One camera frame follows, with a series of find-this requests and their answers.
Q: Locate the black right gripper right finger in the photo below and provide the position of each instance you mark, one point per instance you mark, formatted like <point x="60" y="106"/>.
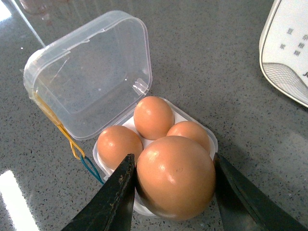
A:
<point x="244" y="207"/>

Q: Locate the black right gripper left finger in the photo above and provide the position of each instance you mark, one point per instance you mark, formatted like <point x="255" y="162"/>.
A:
<point x="112" y="207"/>

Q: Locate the brown egg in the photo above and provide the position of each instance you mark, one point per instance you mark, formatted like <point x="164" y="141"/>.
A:
<point x="115" y="143"/>
<point x="153" y="118"/>
<point x="176" y="178"/>
<point x="193" y="131"/>

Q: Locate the clear plastic egg box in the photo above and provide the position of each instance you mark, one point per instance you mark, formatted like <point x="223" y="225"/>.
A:
<point x="94" y="77"/>

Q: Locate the blue rubber band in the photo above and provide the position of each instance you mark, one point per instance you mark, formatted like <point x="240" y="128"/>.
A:
<point x="87" y="163"/>

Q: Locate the yellow rubber band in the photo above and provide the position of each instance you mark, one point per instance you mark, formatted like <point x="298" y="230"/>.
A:
<point x="77" y="152"/>

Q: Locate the white Joyoung blender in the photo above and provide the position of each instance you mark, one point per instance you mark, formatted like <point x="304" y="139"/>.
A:
<point x="283" y="49"/>

